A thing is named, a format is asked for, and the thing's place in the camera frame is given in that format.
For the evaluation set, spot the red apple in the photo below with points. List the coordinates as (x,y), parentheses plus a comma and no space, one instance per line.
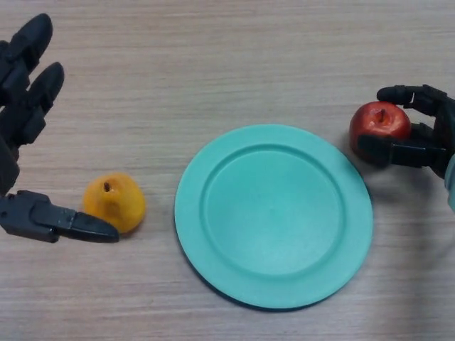
(369,122)

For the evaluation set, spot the green round plate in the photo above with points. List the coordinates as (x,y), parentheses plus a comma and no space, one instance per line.
(273,213)

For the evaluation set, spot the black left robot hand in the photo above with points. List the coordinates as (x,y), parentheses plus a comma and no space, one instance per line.
(21,117)

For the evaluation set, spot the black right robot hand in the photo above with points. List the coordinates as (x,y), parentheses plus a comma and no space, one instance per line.
(440,142)

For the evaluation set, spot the yellow orange pear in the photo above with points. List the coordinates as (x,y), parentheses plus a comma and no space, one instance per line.
(117,202)

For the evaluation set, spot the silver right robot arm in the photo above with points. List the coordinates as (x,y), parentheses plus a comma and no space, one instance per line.
(450,184)

